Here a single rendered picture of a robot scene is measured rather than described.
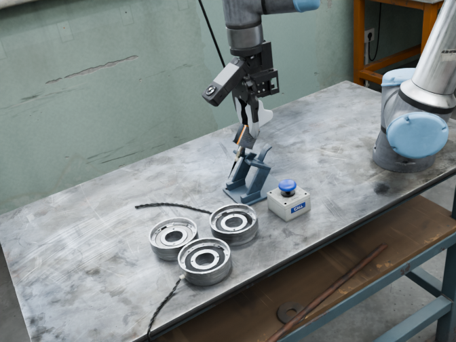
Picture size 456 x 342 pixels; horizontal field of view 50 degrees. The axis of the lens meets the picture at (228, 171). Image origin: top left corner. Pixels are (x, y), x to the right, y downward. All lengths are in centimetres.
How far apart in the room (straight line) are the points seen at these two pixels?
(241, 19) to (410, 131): 41
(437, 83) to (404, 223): 57
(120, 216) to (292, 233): 42
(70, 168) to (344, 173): 172
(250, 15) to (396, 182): 53
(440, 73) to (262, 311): 68
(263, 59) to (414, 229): 69
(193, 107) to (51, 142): 79
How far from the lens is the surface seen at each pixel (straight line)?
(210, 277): 96
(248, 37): 103
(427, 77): 106
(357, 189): 120
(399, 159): 126
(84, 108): 258
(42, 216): 133
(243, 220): 108
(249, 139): 113
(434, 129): 107
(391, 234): 147
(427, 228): 151
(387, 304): 203
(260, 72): 108
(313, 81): 326
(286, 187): 109
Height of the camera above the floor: 148
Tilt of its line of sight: 31 degrees down
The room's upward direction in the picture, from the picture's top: 9 degrees counter-clockwise
